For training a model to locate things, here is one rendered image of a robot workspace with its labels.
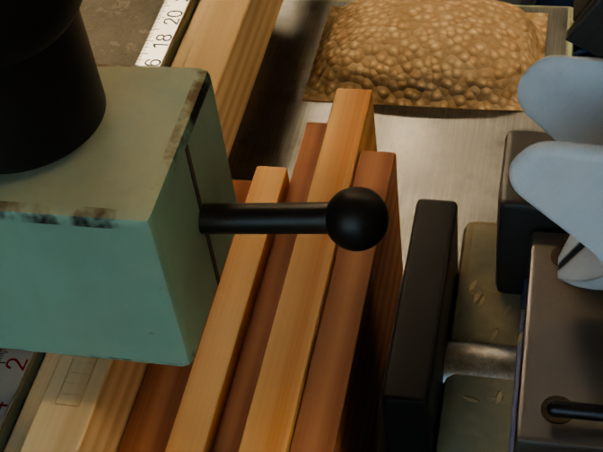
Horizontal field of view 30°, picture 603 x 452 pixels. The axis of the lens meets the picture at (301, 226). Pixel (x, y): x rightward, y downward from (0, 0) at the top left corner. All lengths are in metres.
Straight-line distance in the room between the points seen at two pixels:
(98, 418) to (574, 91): 0.19
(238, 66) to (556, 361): 0.24
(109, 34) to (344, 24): 1.66
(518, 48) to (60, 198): 0.34
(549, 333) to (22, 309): 0.17
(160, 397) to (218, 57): 0.17
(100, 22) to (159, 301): 1.99
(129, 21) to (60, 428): 1.93
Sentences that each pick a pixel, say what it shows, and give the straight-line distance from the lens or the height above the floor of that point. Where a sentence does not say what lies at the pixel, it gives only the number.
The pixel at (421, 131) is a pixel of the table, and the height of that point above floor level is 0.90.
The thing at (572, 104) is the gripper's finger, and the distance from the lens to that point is 0.34.
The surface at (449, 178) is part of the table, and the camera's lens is 0.56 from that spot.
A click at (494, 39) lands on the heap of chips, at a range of 0.60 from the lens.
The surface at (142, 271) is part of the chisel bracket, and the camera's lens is 0.33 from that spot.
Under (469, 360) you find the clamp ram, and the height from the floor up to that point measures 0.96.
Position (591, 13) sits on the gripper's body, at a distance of 0.26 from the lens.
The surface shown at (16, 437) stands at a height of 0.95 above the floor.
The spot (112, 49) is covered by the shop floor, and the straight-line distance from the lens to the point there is 2.23.
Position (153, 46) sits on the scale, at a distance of 0.57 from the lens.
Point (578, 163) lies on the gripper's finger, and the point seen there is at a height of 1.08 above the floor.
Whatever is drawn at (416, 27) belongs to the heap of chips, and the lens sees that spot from 0.61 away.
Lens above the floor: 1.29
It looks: 46 degrees down
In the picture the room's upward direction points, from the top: 9 degrees counter-clockwise
